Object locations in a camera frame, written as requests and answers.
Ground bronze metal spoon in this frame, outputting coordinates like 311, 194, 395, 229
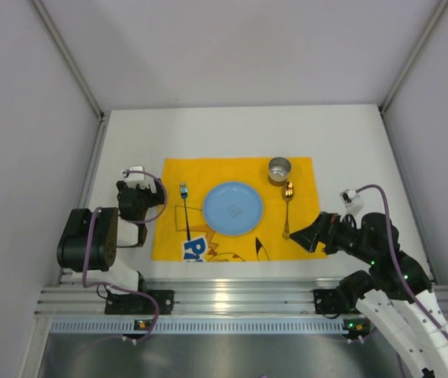
282, 181, 294, 240

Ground blue metal fork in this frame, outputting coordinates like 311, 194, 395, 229
180, 183, 191, 242

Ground steel cup with brown base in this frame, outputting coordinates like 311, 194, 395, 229
268, 157, 292, 186

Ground light blue plastic plate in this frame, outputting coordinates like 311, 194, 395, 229
202, 181, 264, 236

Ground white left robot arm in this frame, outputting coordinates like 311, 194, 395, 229
56, 177, 167, 305

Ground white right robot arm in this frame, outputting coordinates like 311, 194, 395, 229
290, 212, 448, 377

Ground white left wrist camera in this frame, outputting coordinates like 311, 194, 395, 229
117, 165, 158, 194

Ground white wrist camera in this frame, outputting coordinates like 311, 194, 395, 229
339, 189, 365, 217
117, 165, 158, 194

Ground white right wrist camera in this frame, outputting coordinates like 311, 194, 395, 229
339, 189, 365, 217

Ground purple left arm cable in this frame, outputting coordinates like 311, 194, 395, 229
81, 169, 169, 343

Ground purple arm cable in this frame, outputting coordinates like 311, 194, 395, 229
81, 169, 169, 343
355, 183, 448, 378

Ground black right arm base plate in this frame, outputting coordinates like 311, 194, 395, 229
313, 289, 359, 318

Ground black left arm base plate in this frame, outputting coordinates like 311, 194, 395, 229
105, 290, 175, 315

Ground aluminium table edge rail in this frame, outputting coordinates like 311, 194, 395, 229
34, 277, 448, 318

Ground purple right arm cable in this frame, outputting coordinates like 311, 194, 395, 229
355, 183, 448, 378

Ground perforated metal cable tray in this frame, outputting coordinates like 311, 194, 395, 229
50, 317, 370, 335

